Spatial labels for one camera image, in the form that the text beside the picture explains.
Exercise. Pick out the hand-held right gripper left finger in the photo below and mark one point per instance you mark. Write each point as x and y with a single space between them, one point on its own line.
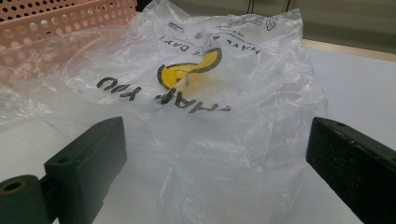
84 161

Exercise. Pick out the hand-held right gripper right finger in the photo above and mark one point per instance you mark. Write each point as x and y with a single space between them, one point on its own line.
355 168

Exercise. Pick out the clear printed plastic bag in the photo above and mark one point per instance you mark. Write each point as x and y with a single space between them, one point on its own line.
218 140

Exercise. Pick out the pink perforated plastic basket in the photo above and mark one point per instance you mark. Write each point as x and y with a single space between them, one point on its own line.
62 21

